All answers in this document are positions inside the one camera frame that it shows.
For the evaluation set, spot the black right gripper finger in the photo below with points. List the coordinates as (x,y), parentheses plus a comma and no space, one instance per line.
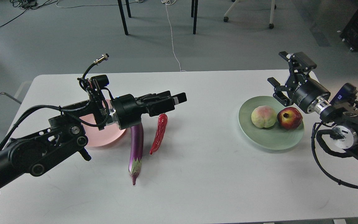
(300,66)
(279,92)

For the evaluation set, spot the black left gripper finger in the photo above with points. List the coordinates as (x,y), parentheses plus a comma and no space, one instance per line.
(165,105)
(153,97)

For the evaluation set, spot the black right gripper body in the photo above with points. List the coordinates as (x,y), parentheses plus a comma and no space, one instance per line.
(303,93)

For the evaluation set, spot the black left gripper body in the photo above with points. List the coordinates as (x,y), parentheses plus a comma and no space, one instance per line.
(127,110)

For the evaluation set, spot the red chili pepper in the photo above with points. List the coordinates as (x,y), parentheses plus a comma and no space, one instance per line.
(159,134)

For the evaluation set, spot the red pomegranate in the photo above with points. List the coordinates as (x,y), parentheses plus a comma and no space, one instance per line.
(289,118)

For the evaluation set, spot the peach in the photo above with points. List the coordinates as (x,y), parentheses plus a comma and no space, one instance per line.
(263,117)

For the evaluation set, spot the purple eggplant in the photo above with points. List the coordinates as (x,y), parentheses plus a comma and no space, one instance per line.
(137,143)

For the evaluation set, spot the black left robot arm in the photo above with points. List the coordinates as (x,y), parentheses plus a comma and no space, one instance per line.
(39,152)

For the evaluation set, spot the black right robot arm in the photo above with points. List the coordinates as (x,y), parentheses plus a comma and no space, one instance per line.
(337,131)

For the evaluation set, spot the pink plate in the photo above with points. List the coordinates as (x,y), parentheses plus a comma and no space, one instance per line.
(104,137)

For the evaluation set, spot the green plate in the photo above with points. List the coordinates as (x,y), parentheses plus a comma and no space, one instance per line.
(274,138)

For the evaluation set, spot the white rolling chair base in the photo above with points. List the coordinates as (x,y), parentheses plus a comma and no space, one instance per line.
(273,7)

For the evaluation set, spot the black table legs right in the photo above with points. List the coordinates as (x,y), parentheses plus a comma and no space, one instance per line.
(194,14)

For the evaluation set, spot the black table legs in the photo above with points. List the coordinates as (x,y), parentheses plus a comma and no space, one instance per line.
(194,14)
(122,14)

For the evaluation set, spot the black table legs left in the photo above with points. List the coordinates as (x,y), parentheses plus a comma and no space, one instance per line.
(122,14)

